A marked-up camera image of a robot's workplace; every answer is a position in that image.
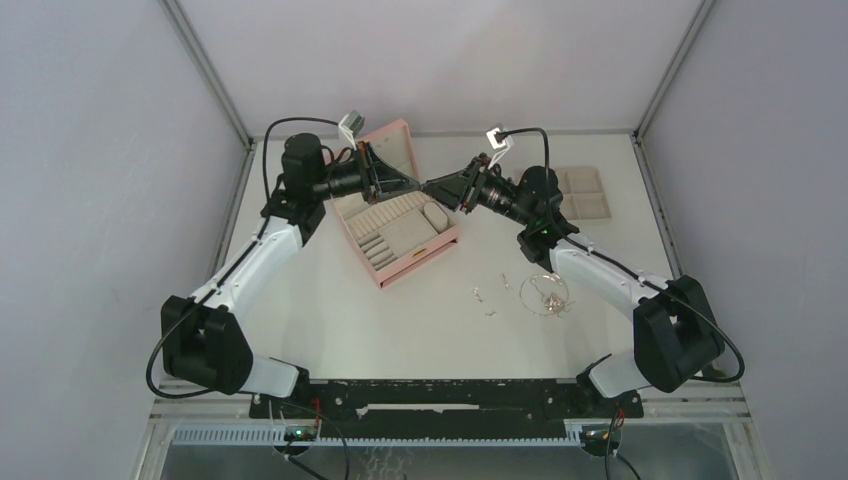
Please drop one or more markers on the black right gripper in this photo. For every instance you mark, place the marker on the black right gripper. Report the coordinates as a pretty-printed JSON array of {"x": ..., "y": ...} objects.
[{"x": 452, "y": 189}]

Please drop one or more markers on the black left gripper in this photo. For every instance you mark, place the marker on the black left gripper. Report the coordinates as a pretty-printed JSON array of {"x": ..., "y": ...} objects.
[{"x": 391, "y": 182}]

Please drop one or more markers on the pink jewelry box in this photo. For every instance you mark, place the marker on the pink jewelry box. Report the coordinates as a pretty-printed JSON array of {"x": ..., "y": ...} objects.
[{"x": 392, "y": 238}]

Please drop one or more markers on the small silver earring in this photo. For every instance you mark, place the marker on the small silver earring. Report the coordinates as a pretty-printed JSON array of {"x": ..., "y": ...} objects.
[{"x": 476, "y": 294}]

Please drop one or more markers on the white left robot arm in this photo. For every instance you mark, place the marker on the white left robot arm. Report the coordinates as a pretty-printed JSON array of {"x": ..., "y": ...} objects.
[{"x": 202, "y": 339}]

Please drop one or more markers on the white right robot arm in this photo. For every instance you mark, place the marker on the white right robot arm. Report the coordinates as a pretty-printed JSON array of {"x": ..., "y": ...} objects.
[{"x": 674, "y": 331}]

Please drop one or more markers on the beige oval watch pillow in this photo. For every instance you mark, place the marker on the beige oval watch pillow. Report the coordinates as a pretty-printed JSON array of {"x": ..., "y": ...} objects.
[{"x": 436, "y": 217}]

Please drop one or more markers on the beige divided tray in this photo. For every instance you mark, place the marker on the beige divided tray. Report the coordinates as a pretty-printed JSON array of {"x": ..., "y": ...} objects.
[{"x": 584, "y": 197}]

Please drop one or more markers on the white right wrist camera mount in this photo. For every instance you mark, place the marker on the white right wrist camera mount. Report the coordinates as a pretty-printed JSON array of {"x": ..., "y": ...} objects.
[{"x": 500, "y": 141}]

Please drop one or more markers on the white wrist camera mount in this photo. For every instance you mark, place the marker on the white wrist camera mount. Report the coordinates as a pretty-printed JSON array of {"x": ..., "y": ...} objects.
[
  {"x": 500, "y": 141},
  {"x": 349, "y": 127}
]

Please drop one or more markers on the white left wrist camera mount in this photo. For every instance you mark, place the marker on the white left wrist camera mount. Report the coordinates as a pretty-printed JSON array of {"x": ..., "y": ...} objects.
[{"x": 349, "y": 127}]

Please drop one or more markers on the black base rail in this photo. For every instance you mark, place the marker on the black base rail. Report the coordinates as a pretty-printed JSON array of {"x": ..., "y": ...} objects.
[{"x": 559, "y": 399}]

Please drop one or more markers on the white slotted cable duct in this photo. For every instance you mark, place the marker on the white slotted cable duct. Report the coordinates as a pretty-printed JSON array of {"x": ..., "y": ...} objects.
[{"x": 266, "y": 435}]

